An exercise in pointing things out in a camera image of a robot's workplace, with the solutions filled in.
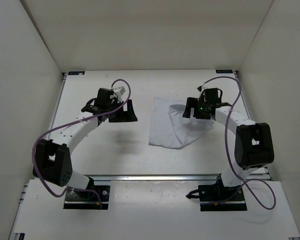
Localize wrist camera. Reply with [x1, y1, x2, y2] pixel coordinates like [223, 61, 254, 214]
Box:
[197, 85, 207, 93]
[110, 86, 126, 99]

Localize aluminium front rail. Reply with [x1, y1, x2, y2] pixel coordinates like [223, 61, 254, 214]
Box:
[91, 174, 273, 182]

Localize blue corner label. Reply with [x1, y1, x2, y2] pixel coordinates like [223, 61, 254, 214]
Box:
[67, 71, 85, 76]
[215, 69, 233, 74]

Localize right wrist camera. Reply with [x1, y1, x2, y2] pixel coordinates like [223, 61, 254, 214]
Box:
[197, 85, 207, 93]

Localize blue left corner label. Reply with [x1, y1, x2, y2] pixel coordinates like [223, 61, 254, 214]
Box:
[67, 71, 85, 76]

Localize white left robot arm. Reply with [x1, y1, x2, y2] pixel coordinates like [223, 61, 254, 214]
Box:
[33, 86, 138, 199]

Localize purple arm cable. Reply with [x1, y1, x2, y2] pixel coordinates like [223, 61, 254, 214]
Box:
[203, 76, 278, 210]
[31, 79, 132, 198]

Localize blue right corner label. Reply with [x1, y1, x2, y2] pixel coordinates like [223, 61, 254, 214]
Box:
[215, 69, 233, 74]

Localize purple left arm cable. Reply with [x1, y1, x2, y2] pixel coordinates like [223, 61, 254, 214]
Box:
[31, 79, 132, 198]

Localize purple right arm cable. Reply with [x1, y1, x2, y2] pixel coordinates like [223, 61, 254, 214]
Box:
[203, 76, 278, 210]

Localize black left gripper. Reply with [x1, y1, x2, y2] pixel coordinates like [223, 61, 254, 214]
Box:
[108, 98, 138, 122]

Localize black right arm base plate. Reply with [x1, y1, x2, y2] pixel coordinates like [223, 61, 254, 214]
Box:
[198, 183, 248, 212]

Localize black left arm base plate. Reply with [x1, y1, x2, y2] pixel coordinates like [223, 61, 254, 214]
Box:
[63, 185, 111, 210]

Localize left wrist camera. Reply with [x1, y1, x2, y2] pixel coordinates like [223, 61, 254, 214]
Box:
[110, 86, 126, 99]

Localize white skirt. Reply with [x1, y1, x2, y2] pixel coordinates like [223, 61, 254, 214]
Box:
[148, 97, 214, 149]

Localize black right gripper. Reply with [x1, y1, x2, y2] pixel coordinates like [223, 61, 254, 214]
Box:
[182, 98, 209, 120]

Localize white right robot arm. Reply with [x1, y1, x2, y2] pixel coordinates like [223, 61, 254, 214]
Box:
[182, 87, 275, 200]

